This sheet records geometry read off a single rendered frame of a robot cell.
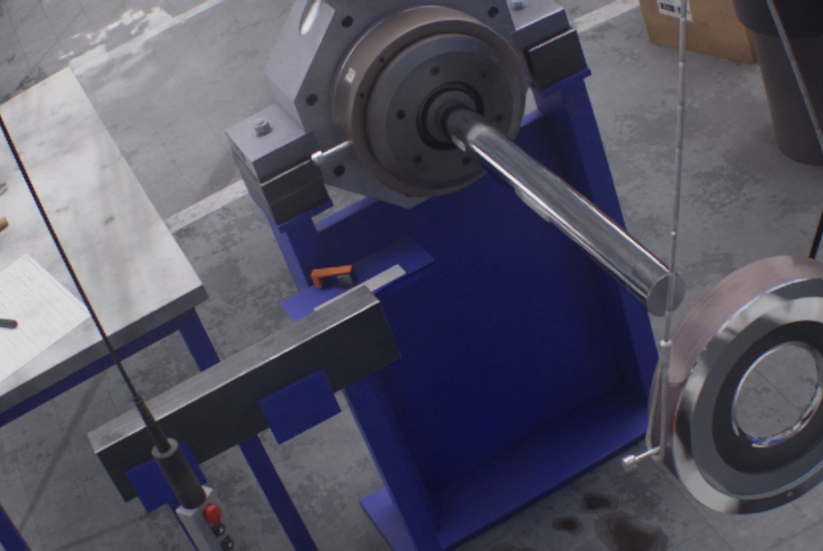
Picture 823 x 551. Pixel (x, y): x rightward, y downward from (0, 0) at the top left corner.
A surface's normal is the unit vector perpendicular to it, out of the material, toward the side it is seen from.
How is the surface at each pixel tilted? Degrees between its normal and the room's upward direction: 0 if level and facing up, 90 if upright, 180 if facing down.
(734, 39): 90
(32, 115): 0
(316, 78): 90
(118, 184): 0
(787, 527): 0
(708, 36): 90
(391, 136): 90
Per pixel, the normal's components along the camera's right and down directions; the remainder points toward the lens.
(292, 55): -0.82, -0.22
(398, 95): 0.40, 0.43
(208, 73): -0.29, -0.77
